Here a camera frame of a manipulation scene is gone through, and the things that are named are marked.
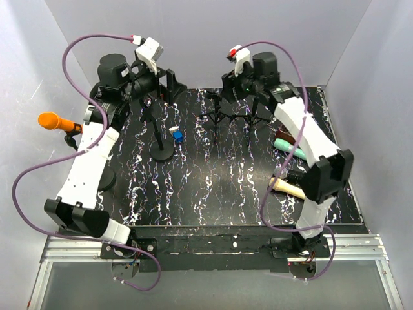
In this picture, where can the aluminium frame rail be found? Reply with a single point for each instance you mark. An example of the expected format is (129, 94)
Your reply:
(222, 267)

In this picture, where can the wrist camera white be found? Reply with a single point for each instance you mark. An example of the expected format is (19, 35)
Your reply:
(238, 55)
(149, 52)

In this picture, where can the teal microphone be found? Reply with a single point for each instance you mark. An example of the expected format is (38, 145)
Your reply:
(285, 146)

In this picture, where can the wooden metronome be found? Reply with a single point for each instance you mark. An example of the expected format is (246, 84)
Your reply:
(280, 134)

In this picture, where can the shock mount tripod stand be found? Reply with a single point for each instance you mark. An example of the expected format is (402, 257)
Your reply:
(250, 119)

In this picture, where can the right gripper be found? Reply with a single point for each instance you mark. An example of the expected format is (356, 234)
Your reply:
(230, 81)

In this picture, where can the teal microphone tripod stand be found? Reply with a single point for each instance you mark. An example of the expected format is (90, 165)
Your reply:
(216, 115)

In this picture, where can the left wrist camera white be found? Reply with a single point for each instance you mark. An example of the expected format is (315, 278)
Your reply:
(149, 52)

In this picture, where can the round base microphone stand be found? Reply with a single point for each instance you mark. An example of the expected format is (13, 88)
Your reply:
(161, 150)

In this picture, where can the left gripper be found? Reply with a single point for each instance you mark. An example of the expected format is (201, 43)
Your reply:
(173, 88)

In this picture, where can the blue white small block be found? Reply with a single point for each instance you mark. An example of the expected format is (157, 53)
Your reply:
(176, 134)

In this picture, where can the black silver-grille microphone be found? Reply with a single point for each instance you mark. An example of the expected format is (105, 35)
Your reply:
(289, 175)

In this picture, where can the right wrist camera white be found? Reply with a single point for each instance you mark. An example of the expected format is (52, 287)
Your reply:
(238, 55)

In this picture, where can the orange microphone stand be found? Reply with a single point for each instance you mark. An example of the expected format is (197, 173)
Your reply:
(108, 177)

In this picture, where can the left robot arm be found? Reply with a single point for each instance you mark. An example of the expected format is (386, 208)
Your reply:
(119, 86)

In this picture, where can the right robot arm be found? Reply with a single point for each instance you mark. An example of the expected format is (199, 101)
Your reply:
(329, 167)

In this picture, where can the orange microphone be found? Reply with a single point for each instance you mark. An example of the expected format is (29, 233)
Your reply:
(51, 121)

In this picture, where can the cream microphone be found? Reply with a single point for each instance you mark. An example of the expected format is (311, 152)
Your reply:
(280, 185)

